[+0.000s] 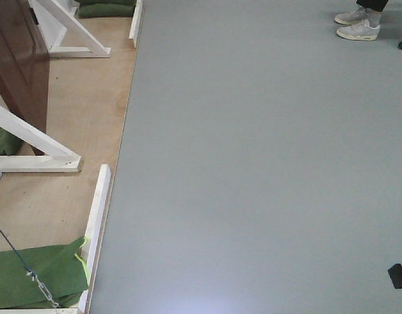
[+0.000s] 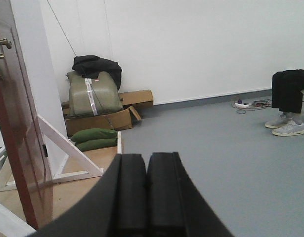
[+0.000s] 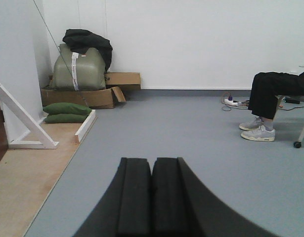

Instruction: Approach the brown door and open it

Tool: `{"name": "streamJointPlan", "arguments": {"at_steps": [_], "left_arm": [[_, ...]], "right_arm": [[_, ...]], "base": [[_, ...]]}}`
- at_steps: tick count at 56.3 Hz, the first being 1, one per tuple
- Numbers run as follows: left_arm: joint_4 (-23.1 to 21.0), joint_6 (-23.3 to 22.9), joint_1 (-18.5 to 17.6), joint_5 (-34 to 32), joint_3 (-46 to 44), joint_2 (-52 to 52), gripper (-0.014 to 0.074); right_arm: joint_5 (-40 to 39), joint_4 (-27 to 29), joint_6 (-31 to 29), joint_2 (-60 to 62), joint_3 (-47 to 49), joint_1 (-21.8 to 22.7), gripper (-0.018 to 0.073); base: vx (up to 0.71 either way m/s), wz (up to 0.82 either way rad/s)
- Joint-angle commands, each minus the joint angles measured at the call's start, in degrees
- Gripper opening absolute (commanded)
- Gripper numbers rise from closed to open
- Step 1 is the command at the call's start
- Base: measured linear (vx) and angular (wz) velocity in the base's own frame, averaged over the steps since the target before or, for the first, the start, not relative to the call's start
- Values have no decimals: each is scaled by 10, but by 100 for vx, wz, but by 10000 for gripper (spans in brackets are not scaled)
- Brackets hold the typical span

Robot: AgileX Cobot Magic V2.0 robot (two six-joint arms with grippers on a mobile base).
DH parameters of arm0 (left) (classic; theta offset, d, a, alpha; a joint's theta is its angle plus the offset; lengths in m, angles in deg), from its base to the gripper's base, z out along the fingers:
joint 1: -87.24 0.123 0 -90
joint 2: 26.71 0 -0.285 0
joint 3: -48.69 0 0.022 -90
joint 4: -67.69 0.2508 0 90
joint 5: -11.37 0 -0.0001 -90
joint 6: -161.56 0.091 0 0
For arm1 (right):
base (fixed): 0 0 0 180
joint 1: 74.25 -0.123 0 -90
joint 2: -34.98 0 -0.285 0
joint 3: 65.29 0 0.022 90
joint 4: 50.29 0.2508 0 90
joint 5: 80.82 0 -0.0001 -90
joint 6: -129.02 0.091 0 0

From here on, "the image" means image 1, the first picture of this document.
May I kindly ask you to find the grey sneaker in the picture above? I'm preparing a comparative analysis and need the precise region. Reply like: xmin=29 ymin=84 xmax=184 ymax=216
xmin=336 ymin=20 xmax=380 ymax=41
xmin=334 ymin=7 xmax=369 ymax=26

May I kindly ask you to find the white far edge rail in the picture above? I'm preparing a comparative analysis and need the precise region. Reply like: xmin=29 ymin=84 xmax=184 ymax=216
xmin=129 ymin=0 xmax=143 ymax=46

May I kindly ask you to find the white near edge rail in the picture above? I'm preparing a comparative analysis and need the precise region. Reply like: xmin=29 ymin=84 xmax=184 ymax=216
xmin=0 ymin=164 xmax=111 ymax=313

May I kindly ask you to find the white edge rail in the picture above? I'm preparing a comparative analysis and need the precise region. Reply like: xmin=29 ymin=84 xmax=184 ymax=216
xmin=129 ymin=0 xmax=143 ymax=46
xmin=0 ymin=164 xmax=111 ymax=313

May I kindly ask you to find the white support brace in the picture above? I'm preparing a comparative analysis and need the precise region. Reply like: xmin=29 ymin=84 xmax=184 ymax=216
xmin=29 ymin=1 xmax=111 ymax=58
xmin=0 ymin=106 xmax=82 ymax=180

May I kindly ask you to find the person black trouser leg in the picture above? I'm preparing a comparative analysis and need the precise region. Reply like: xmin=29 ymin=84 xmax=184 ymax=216
xmin=356 ymin=0 xmax=389 ymax=12

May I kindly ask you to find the near green sandbag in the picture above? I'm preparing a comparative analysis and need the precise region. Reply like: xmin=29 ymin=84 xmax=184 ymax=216
xmin=0 ymin=237 xmax=88 ymax=309

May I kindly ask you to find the white far support brace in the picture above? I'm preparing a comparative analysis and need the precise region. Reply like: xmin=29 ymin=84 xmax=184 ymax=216
xmin=29 ymin=1 xmax=111 ymax=58

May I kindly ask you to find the white near support brace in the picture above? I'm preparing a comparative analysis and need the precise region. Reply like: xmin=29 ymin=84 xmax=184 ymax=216
xmin=0 ymin=106 xmax=82 ymax=180

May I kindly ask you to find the upper far green sandbag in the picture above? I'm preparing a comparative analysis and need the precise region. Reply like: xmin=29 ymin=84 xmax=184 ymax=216
xmin=76 ymin=0 xmax=137 ymax=6

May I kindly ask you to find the green sandbag behind brace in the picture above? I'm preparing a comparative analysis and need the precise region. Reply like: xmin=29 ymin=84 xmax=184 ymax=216
xmin=0 ymin=127 xmax=23 ymax=156

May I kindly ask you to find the brown wooden door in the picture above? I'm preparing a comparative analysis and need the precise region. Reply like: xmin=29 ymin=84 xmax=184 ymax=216
xmin=0 ymin=0 xmax=51 ymax=156

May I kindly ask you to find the grey sneaker far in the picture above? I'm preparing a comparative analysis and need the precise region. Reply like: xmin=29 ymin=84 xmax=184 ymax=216
xmin=334 ymin=7 xmax=369 ymax=26

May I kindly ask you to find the grey sneaker near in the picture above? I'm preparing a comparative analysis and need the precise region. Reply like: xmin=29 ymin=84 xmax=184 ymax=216
xmin=336 ymin=20 xmax=380 ymax=41

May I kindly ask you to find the lower far green sandbag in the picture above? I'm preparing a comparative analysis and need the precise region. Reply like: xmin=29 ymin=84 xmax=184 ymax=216
xmin=77 ymin=3 xmax=135 ymax=18

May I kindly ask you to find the plywood base platform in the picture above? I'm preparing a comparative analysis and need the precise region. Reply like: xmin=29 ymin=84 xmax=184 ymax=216
xmin=0 ymin=18 xmax=136 ymax=251

